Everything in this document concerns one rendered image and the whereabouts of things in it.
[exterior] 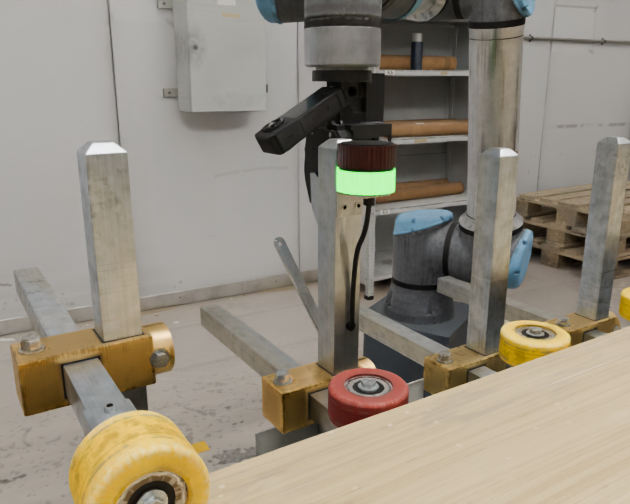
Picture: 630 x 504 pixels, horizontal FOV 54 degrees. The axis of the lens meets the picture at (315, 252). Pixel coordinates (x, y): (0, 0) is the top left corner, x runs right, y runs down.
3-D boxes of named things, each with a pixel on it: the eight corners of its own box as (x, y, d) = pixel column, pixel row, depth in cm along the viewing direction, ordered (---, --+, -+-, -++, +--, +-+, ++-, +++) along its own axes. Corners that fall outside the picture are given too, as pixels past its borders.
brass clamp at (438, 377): (419, 387, 86) (420, 354, 85) (487, 365, 93) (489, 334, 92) (450, 406, 81) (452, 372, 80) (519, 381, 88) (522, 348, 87)
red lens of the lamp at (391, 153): (325, 164, 64) (325, 143, 63) (371, 160, 67) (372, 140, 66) (359, 171, 59) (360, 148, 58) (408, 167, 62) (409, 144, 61)
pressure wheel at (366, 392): (312, 473, 65) (312, 374, 62) (373, 450, 69) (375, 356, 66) (357, 517, 59) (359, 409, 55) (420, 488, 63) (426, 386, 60)
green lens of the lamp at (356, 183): (325, 188, 64) (325, 167, 64) (371, 183, 67) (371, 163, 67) (359, 197, 59) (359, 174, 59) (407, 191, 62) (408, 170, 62)
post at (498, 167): (457, 468, 93) (480, 147, 80) (473, 460, 95) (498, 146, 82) (474, 480, 90) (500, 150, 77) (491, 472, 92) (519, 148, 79)
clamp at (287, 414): (261, 415, 72) (260, 375, 71) (355, 385, 79) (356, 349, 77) (285, 437, 67) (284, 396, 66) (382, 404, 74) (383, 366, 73)
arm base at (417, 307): (371, 315, 162) (372, 279, 159) (400, 295, 178) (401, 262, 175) (440, 330, 153) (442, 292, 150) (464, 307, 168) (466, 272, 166)
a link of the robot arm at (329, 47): (332, 24, 66) (287, 30, 74) (331, 72, 67) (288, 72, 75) (397, 28, 71) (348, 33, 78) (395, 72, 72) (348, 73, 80)
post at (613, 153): (563, 419, 106) (597, 136, 93) (576, 414, 107) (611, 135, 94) (581, 429, 103) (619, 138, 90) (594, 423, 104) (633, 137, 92)
